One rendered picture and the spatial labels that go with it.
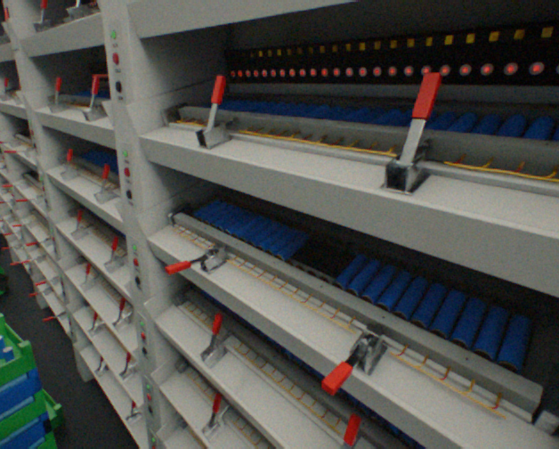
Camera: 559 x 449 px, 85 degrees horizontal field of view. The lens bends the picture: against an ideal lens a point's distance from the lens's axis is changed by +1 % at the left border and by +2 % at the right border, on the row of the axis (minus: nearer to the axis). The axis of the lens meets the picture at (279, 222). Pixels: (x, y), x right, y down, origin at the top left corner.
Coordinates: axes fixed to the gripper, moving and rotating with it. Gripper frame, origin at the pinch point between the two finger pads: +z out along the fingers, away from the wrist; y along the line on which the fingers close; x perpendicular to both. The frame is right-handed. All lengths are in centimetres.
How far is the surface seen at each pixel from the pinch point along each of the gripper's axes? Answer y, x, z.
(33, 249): -68, 52, 94
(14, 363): -9.3, -12.8, 26.6
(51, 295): -57, 28, 101
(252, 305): 54, -14, -18
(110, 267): 15.3, 7.3, 17.7
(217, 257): 48, -5, -14
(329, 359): 62, -21, -23
